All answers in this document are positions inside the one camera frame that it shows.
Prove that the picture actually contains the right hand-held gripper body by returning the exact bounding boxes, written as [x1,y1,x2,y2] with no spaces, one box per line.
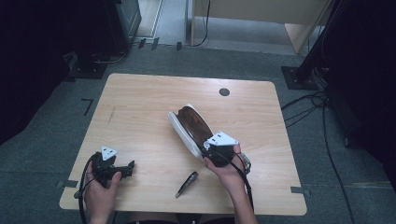
[202,130,241,168]

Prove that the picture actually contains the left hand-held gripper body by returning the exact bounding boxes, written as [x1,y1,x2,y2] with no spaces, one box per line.
[92,145,127,189]

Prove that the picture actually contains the white shoe with brown insole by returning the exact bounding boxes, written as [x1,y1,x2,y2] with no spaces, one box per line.
[167,103,216,161]

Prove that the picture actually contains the person's right hand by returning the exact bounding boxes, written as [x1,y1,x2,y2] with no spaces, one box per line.
[204,143,248,189]

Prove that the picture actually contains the person's left hand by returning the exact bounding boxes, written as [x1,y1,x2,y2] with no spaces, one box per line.
[83,161,123,218]

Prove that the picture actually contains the grey floor tape strip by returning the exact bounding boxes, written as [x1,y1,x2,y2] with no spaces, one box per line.
[55,179,79,189]
[290,185,312,197]

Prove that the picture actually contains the dark pen-shaped tool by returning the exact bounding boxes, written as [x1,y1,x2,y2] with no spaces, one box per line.
[175,171,200,199]

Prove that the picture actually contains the black angled floor tape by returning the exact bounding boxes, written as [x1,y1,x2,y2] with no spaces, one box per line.
[80,97,94,117]

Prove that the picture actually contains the black stand with flat base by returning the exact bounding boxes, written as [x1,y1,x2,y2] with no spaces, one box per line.
[64,50,129,80]

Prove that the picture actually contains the black stand with square base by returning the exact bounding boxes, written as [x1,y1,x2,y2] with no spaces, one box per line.
[280,0,342,91]

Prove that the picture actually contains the dark curtain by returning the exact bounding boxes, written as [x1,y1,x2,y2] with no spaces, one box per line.
[0,0,108,147]
[323,0,396,190]

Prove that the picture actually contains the black cabinet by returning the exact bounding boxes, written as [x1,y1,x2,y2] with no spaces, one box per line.
[104,0,143,54]

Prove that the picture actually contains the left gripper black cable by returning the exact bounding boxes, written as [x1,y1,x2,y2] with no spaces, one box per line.
[73,154,98,224]

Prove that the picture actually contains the black floor cables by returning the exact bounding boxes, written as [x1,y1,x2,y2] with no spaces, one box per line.
[280,90,358,224]

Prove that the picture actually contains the black hanging cable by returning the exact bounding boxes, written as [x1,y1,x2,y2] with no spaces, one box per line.
[191,0,212,48]

